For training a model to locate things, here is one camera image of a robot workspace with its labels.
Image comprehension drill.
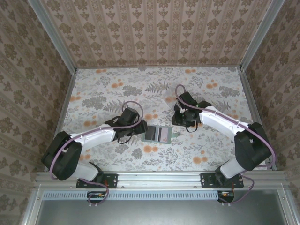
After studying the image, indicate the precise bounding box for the aluminium lower frame rail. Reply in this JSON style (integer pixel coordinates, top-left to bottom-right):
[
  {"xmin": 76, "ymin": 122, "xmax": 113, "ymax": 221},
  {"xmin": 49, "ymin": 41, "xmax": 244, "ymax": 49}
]
[
  {"xmin": 277, "ymin": 187, "xmax": 296, "ymax": 225},
  {"xmin": 20, "ymin": 185, "xmax": 45, "ymax": 225}
]

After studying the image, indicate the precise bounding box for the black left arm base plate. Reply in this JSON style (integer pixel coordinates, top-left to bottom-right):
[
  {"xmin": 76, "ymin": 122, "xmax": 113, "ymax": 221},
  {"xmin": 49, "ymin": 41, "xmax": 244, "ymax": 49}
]
[{"xmin": 76, "ymin": 172, "xmax": 118, "ymax": 189}]

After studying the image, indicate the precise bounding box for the grey metal panel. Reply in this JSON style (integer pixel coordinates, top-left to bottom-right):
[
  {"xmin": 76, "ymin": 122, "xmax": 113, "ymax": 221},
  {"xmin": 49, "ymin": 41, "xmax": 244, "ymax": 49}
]
[{"xmin": 35, "ymin": 190, "xmax": 290, "ymax": 225}]

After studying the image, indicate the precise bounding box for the black cable connector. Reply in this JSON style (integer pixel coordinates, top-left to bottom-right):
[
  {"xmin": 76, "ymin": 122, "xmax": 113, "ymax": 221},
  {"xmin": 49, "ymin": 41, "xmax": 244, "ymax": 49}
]
[
  {"xmin": 217, "ymin": 191, "xmax": 235, "ymax": 203},
  {"xmin": 86, "ymin": 191, "xmax": 108, "ymax": 204}
]

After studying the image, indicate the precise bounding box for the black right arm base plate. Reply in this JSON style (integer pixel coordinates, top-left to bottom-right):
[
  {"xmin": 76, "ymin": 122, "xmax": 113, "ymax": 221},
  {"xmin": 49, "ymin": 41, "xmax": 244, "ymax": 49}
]
[{"xmin": 201, "ymin": 172, "xmax": 245, "ymax": 189}]

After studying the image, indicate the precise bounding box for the white pink credit card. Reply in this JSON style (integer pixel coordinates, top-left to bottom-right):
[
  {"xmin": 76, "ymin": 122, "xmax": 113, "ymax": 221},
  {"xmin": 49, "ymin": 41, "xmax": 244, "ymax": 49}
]
[{"xmin": 156, "ymin": 126, "xmax": 170, "ymax": 142}]

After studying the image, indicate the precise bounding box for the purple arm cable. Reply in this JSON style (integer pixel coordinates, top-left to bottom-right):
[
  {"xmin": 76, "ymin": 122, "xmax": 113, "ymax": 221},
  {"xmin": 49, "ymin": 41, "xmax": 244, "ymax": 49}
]
[
  {"xmin": 175, "ymin": 84, "xmax": 277, "ymax": 207},
  {"xmin": 48, "ymin": 100, "xmax": 144, "ymax": 207}
]

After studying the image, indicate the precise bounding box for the clear plastic card box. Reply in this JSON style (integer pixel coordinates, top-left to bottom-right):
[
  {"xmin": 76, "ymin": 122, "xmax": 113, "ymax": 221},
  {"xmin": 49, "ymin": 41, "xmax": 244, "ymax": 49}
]
[{"xmin": 162, "ymin": 90, "xmax": 181, "ymax": 109}]

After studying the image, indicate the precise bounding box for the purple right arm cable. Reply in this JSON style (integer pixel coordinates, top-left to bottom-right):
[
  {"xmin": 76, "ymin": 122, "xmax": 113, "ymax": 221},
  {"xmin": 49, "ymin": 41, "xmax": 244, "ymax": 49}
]
[{"xmin": 175, "ymin": 84, "xmax": 277, "ymax": 207}]

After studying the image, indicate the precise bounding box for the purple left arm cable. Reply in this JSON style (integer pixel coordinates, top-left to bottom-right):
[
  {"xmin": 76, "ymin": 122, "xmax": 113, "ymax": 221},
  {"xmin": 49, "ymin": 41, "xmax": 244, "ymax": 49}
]
[{"xmin": 48, "ymin": 100, "xmax": 144, "ymax": 207}]

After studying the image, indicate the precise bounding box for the grey slotted cable duct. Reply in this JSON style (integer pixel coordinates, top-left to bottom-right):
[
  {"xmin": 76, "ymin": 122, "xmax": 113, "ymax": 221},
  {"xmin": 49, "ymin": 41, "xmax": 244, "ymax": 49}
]
[{"xmin": 43, "ymin": 190, "xmax": 235, "ymax": 200}]

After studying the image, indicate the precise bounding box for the long aluminium table rail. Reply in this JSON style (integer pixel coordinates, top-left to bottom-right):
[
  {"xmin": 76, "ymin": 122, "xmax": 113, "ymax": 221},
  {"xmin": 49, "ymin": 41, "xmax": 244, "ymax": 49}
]
[{"xmin": 35, "ymin": 170, "xmax": 289, "ymax": 188}]

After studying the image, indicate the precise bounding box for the aluminium frame post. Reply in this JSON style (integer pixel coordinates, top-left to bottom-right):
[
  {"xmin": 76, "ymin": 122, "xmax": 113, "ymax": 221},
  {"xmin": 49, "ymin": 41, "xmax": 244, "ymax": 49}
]
[
  {"xmin": 239, "ymin": 0, "xmax": 286, "ymax": 71},
  {"xmin": 30, "ymin": 0, "xmax": 78, "ymax": 72}
]

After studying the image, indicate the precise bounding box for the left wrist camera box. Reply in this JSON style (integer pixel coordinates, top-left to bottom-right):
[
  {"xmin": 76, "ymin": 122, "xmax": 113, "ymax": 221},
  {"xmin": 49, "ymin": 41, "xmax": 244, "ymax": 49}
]
[{"xmin": 121, "ymin": 107, "xmax": 139, "ymax": 123}]

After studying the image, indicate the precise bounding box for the green leather card holder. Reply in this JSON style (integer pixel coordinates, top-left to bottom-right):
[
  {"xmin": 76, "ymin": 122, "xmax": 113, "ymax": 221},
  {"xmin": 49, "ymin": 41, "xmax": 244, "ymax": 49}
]
[{"xmin": 141, "ymin": 125, "xmax": 181, "ymax": 144}]

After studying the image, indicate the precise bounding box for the aluminium side rail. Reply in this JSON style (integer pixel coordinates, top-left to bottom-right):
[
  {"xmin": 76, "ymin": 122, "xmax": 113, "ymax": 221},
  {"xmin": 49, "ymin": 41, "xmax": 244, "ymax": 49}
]
[
  {"xmin": 44, "ymin": 67, "xmax": 78, "ymax": 172},
  {"xmin": 237, "ymin": 67, "xmax": 278, "ymax": 171}
]

